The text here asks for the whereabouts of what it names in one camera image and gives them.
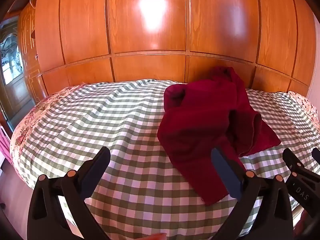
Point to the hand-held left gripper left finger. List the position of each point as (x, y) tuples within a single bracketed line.
[(95, 172)]

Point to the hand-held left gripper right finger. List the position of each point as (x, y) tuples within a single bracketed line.
[(225, 170)]

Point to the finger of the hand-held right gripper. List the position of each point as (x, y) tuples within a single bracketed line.
[(291, 160), (316, 155)]

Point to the dark red sweater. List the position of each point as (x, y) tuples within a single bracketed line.
[(195, 130)]

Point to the green checkered blanket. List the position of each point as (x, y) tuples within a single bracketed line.
[(100, 117)]

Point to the floral quilt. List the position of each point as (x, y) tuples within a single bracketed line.
[(22, 135)]

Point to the pink cloth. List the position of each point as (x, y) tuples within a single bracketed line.
[(3, 145)]

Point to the wooden door with glass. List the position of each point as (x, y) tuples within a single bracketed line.
[(15, 92)]

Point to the wooden wardrobe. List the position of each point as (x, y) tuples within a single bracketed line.
[(150, 67)]

